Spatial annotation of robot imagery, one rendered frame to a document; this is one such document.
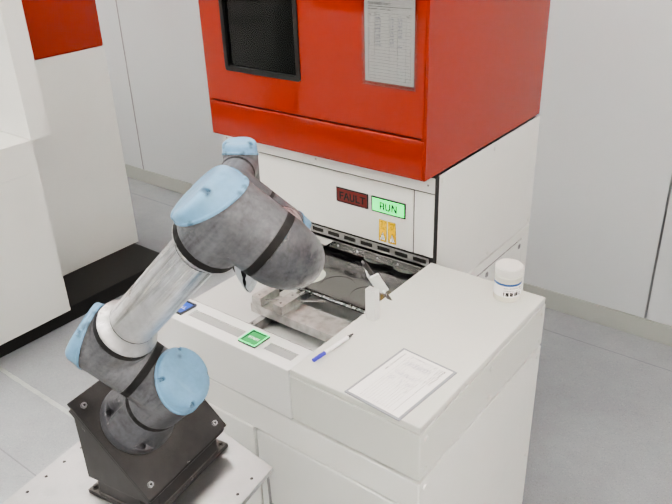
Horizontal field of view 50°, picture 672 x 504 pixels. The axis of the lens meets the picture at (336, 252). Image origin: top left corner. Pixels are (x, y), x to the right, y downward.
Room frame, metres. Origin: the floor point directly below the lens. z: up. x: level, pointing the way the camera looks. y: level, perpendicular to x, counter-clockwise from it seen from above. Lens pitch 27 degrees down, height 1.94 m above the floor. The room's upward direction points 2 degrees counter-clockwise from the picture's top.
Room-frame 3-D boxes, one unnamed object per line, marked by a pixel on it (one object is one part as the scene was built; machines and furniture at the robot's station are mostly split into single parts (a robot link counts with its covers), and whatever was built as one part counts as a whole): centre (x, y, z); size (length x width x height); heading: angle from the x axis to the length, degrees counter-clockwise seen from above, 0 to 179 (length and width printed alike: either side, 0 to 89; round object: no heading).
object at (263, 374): (1.54, 0.31, 0.89); 0.55 x 0.09 x 0.14; 52
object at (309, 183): (2.08, 0.04, 1.02); 0.82 x 0.03 x 0.40; 52
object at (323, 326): (1.68, 0.08, 0.87); 0.36 x 0.08 x 0.03; 52
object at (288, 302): (1.73, 0.14, 0.89); 0.08 x 0.03 x 0.03; 142
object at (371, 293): (1.54, -0.10, 1.03); 0.06 x 0.04 x 0.13; 142
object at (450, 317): (1.46, -0.21, 0.89); 0.62 x 0.35 x 0.14; 142
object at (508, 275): (1.61, -0.44, 1.01); 0.07 x 0.07 x 0.10
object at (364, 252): (1.95, -0.09, 0.89); 0.44 x 0.02 x 0.10; 52
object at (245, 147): (1.47, 0.20, 1.41); 0.09 x 0.08 x 0.11; 175
